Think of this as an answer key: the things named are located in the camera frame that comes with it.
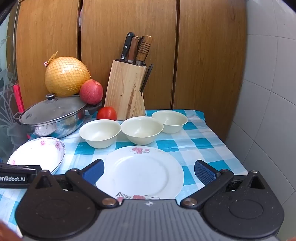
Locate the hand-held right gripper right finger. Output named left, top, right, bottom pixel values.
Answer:
left=180, top=160, right=266, bottom=208

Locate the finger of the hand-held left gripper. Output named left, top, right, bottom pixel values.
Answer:
left=0, top=163, right=42, bottom=172

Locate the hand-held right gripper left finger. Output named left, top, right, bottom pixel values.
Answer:
left=29, top=159, right=120, bottom=207

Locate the white floral deep plate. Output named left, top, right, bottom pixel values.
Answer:
left=7, top=137, right=66, bottom=175

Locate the cream bowl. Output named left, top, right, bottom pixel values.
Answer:
left=152, top=110, right=188, bottom=134
left=121, top=116, right=164, bottom=145
left=79, top=119, right=122, bottom=149

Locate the blue white checked tablecloth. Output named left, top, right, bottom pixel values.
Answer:
left=0, top=109, right=249, bottom=234

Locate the stainless steel pot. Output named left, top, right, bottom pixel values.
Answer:
left=13, top=100, right=103, bottom=139

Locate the red tomato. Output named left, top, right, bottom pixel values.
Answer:
left=96, top=106, right=117, bottom=121

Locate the glass pot lid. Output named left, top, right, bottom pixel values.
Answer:
left=19, top=93, right=87, bottom=126

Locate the red plastic board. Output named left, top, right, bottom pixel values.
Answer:
left=13, top=80, right=25, bottom=112

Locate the red apple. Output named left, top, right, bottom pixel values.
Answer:
left=80, top=79, right=104, bottom=105

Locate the frosted patterned glass panel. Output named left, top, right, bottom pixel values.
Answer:
left=0, top=9, right=19, bottom=163

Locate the wooden knife block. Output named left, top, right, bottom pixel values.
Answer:
left=104, top=60, right=147, bottom=119

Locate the pomelo in yellow net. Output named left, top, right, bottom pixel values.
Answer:
left=44, top=51, right=91, bottom=97

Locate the wooden cabinet door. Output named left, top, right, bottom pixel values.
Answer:
left=173, top=0, right=247, bottom=142
left=80, top=0, right=180, bottom=112
left=14, top=0, right=82, bottom=110

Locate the brown handle knife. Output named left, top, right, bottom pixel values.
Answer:
left=128, top=36, right=140, bottom=64

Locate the black riveted handle knife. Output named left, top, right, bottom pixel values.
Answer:
left=120, top=32, right=135, bottom=63

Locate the ribbed wooden handle cleaver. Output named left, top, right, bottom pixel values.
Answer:
left=136, top=35, right=153, bottom=67

